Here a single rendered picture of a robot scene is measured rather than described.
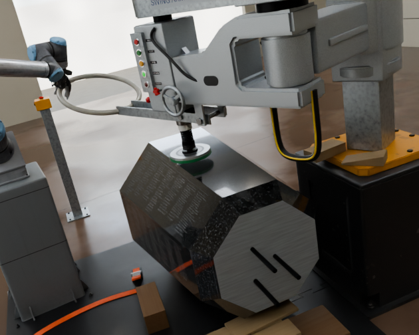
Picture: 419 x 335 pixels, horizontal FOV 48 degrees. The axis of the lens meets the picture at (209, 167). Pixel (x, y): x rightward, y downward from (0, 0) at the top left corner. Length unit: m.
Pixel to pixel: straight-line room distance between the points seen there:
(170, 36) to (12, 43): 6.80
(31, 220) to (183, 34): 1.42
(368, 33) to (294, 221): 0.91
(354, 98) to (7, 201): 1.96
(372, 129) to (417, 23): 6.83
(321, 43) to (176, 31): 0.68
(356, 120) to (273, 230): 0.78
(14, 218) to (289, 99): 1.77
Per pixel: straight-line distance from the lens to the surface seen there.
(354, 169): 2.37
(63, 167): 4.22
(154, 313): 2.68
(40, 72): 2.62
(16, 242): 3.00
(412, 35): 9.35
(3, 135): 2.81
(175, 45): 2.25
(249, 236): 2.04
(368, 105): 2.47
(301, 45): 1.86
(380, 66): 2.36
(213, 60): 2.04
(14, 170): 2.97
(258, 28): 1.87
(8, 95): 8.94
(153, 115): 2.48
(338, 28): 2.09
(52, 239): 3.02
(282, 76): 1.86
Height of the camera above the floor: 1.72
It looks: 21 degrees down
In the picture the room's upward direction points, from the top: 11 degrees counter-clockwise
